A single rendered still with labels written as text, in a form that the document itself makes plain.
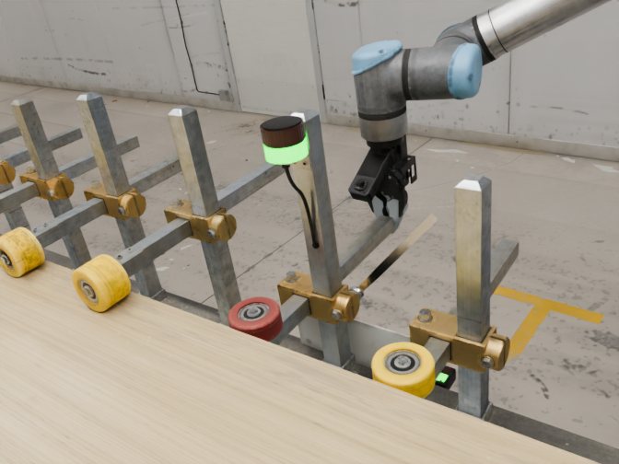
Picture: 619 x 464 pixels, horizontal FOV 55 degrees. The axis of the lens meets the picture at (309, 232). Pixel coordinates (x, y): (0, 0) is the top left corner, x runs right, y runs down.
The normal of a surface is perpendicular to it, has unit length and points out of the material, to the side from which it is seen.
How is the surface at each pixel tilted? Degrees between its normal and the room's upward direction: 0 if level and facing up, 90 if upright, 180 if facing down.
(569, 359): 0
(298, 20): 90
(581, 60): 90
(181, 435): 0
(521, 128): 90
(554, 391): 0
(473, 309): 90
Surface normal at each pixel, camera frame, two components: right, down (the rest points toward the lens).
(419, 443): -0.14, -0.87
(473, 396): -0.57, 0.47
